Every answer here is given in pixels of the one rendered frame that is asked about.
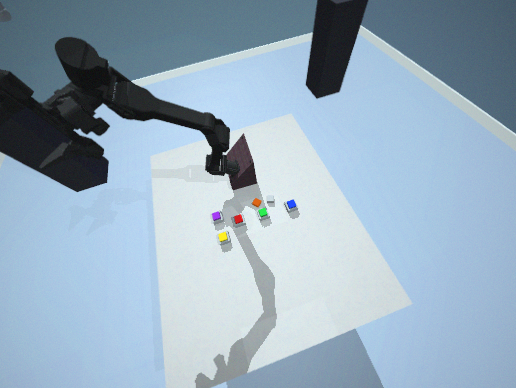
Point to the green button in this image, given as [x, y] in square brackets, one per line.
[263, 213]

